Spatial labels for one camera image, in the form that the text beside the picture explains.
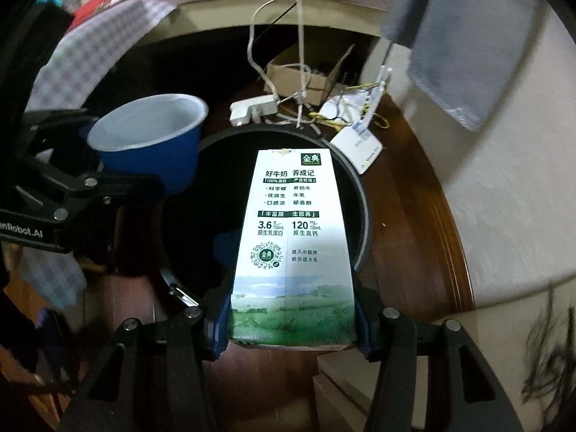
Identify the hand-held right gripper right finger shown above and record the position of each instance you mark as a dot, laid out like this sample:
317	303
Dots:
365	324

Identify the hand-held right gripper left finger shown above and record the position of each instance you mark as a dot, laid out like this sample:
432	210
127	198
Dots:
216	319

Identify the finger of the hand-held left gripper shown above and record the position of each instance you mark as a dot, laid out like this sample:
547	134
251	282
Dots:
58	135
117	191

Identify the blue paper cup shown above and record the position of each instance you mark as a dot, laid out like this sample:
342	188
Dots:
148	162

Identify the black trash bin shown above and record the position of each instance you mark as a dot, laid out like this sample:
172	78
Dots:
207	216

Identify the green white milk carton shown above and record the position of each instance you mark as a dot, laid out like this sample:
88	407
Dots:
292	243

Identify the beige box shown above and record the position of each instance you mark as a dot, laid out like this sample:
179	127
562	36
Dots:
346	391

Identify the pink checkered tablecloth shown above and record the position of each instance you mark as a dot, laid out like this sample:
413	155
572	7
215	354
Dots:
90	45

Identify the white power strip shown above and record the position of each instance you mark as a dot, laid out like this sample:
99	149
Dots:
252	109

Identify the white router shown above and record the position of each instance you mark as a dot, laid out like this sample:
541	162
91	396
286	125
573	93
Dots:
357	146

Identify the cardboard box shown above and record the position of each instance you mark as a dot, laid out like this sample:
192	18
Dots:
288	74

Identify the grey hanging cloth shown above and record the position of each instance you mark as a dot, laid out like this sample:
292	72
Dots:
459	45

